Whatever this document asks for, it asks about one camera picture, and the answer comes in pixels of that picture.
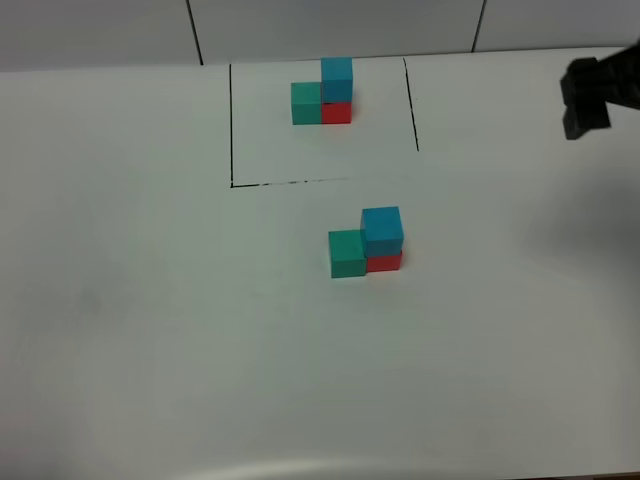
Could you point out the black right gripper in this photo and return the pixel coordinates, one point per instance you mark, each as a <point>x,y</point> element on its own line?
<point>585,105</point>

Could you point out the blue template cube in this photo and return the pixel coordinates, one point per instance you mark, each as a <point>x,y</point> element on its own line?
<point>337,79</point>

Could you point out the red template cube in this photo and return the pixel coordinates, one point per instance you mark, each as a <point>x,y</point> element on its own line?
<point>337,113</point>

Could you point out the green template cube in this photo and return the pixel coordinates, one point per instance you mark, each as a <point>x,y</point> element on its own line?
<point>306,103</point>

